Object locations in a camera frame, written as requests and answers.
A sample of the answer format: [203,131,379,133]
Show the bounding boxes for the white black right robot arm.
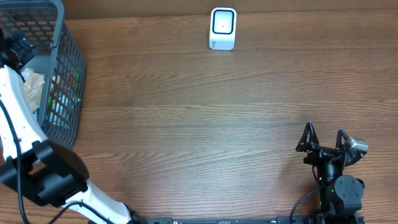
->
[289,121,369,223]

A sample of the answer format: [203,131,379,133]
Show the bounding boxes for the beige snack bag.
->
[22,68,45,112]

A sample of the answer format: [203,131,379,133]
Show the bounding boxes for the green snack bag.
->
[50,69,82,106]

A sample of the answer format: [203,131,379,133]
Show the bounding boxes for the grey plastic mesh basket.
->
[1,0,86,149]

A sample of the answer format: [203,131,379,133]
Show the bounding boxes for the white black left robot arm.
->
[1,35,145,223]

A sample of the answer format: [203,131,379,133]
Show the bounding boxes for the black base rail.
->
[144,216,290,224]

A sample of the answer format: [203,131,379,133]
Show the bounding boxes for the teal wrapper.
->
[45,93,81,131]

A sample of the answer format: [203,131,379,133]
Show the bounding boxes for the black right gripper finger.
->
[295,121,319,152]
[335,128,349,150]

